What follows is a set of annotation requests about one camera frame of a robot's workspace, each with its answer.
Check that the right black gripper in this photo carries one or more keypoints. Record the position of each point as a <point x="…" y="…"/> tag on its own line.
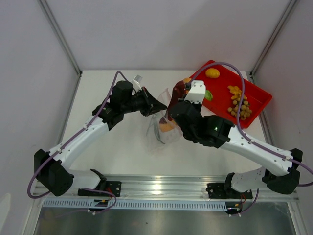
<point x="196" y="105"/>

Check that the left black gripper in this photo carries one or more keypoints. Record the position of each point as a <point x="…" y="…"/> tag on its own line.
<point x="154" y="105"/>

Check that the green onion toy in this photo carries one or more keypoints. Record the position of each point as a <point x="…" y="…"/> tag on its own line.
<point x="153" y="125"/>

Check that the clear pink zip top bag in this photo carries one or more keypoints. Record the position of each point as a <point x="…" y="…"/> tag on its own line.
<point x="169" y="132"/>

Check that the brown longan bunch toy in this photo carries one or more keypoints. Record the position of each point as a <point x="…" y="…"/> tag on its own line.
<point x="244" y="108"/>

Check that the yellow ginger toy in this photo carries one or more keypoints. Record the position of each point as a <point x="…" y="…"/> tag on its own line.
<point x="235" y="91"/>

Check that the red brown meat slice toy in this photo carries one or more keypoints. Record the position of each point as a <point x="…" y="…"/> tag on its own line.
<point x="178" y="92"/>

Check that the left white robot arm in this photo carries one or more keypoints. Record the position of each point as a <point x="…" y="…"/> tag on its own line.
<point x="52" y="168"/>

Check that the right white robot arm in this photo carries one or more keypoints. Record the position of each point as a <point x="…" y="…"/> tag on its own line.
<point x="277" y="172"/>

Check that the green vegetable toy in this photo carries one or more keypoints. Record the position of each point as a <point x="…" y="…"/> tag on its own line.
<point x="208" y="95"/>

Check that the yellow potato toy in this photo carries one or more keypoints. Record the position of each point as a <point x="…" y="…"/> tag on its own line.
<point x="212" y="73"/>

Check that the red plastic tray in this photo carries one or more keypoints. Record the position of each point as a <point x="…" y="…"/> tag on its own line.
<point x="220" y="101"/>

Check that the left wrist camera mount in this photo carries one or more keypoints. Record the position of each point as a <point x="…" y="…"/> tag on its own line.
<point x="136" y="83"/>

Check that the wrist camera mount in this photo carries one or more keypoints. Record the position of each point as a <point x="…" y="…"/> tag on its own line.
<point x="136" y="83"/>
<point x="196" y="92"/>

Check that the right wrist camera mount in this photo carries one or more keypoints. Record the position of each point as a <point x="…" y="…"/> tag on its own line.
<point x="196" y="92"/>

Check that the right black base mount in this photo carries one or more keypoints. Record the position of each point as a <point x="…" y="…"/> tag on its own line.
<point x="220" y="189"/>

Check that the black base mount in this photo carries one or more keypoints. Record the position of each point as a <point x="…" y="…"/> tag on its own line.
<point x="220" y="189"/>
<point x="113" y="187"/>

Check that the aluminium frame rail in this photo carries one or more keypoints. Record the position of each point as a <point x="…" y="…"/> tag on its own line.
<point x="189" y="188"/>

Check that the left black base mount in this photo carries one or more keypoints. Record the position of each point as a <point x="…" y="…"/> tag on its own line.
<point x="113" y="187"/>

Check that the white slotted cable duct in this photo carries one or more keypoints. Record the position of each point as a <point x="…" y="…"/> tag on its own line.
<point x="203" y="205"/>

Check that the left corner aluminium post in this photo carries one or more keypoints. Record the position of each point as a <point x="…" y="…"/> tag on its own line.
<point x="45" y="8"/>

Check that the corner aluminium post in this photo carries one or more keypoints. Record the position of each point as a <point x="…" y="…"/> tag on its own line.
<point x="283" y="19"/>
<point x="45" y="8"/>

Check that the right corner aluminium post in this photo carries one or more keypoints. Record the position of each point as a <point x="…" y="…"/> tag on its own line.
<point x="283" y="19"/>

